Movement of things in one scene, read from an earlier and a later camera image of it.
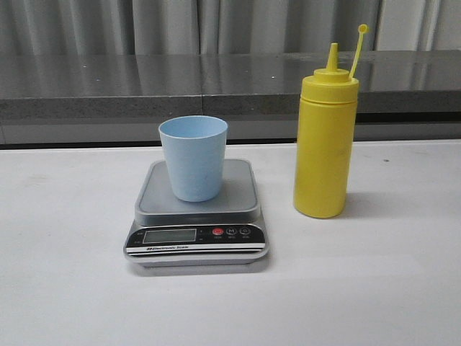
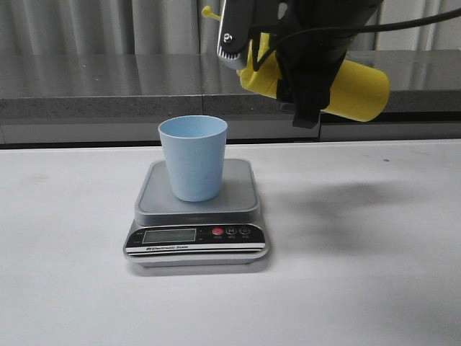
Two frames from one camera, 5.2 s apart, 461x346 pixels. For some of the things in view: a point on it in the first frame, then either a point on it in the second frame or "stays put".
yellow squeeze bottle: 326,135 → 361,91
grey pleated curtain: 40,27 stays put
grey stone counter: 121,98 stays put
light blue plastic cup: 195,145 stays put
